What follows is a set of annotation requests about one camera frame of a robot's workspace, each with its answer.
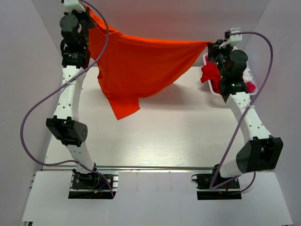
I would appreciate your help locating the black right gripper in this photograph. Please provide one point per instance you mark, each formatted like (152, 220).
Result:
(214, 49)

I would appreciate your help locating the white t-shirt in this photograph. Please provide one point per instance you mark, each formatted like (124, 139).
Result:
(247, 76)

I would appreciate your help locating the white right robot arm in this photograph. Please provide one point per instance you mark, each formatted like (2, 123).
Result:
(261, 150)

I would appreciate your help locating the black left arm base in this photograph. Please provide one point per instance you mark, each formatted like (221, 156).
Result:
(92, 186)

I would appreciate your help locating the red t-shirt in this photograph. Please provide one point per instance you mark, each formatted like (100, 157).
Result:
(211, 73)

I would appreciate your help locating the white plastic basket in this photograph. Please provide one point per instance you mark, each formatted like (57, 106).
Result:
(208, 75)

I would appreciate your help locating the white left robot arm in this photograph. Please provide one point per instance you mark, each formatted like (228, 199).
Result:
(65, 125)

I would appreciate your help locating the pink t-shirt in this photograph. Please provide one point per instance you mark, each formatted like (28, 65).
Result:
(251, 87)

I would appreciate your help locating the orange t-shirt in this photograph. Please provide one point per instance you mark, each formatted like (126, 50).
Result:
(131, 68)

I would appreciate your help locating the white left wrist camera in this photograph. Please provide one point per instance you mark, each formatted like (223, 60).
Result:
(71, 5)

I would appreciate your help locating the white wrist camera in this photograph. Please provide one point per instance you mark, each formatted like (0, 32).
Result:
(232, 37)
(71, 5)

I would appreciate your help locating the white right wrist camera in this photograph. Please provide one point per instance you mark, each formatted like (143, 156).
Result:
(232, 37)

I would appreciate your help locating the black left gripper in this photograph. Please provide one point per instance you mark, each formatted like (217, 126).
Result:
(84, 14)

